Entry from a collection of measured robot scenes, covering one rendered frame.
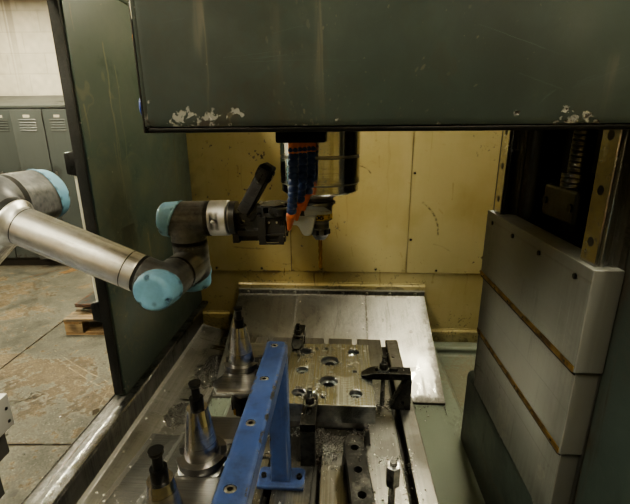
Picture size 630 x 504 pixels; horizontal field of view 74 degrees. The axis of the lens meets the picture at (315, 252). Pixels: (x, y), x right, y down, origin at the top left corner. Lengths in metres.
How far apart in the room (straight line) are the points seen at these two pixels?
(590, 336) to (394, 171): 1.26
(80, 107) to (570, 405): 1.28
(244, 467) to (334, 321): 1.37
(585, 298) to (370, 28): 0.51
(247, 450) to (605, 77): 0.62
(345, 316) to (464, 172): 0.82
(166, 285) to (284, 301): 1.25
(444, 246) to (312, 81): 1.54
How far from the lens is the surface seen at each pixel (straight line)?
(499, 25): 0.56
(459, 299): 2.10
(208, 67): 0.55
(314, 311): 1.93
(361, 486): 0.92
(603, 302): 0.78
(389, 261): 1.96
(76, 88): 1.30
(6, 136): 5.96
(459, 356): 2.13
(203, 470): 0.59
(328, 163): 0.77
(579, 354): 0.80
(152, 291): 0.80
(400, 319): 1.93
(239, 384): 0.73
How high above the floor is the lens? 1.63
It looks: 17 degrees down
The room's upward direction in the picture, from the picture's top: straight up
